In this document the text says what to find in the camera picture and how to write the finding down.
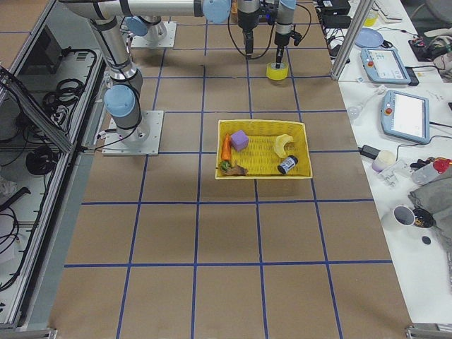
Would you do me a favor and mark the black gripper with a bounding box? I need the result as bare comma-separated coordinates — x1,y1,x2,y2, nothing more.
274,32,291,69
237,0,261,55

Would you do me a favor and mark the yellow clear tape roll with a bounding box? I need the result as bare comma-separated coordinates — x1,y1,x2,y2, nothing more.
266,62,288,81

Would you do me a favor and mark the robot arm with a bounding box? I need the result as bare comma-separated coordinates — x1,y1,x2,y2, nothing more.
125,1,303,79
62,1,232,150

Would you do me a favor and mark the blue plate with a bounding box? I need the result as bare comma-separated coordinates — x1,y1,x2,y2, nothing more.
355,28,384,48

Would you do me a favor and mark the pale croissant toy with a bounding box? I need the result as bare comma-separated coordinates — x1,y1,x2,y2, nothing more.
273,134,294,159

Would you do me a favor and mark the light bulb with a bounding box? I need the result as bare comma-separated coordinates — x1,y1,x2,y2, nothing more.
347,85,387,121

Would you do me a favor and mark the purple foam cube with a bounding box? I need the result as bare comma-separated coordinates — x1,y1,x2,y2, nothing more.
230,130,249,152

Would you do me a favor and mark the upper teach pendant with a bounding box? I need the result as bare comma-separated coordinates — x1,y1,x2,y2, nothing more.
360,48,411,85

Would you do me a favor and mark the teach pendant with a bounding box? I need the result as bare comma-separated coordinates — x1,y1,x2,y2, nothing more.
381,90,430,144
360,48,411,85

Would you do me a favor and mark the orange toy carrot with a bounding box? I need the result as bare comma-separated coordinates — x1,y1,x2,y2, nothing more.
221,133,232,161

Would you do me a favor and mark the black-lidded gum jar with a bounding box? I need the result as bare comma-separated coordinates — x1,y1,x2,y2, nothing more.
277,155,299,175

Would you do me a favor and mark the yellow plastic basket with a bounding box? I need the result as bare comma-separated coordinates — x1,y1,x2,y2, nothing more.
215,119,313,179

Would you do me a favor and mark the brown dried leaf toy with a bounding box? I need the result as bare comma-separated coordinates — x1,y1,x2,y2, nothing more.
219,160,248,176

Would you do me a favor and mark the black power adapter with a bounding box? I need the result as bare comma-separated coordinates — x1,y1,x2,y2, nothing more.
358,145,381,160

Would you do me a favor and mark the lower teach pendant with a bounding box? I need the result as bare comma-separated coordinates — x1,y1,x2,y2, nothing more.
381,90,430,144

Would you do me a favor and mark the white lavender candle jar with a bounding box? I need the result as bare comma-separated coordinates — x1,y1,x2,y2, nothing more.
371,150,396,172

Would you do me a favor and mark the white mug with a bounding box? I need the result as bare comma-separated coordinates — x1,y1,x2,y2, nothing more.
381,205,415,232

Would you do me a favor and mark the grey cloth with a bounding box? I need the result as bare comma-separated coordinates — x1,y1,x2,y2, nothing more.
408,177,451,251

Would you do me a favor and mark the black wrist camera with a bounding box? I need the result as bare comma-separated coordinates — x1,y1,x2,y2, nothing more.
290,30,304,46
258,0,279,26

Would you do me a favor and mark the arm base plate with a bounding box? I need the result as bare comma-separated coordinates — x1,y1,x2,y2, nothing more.
131,21,177,49
101,110,164,156

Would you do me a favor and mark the aluminium frame post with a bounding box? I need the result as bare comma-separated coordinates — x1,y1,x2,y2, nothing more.
331,0,374,80

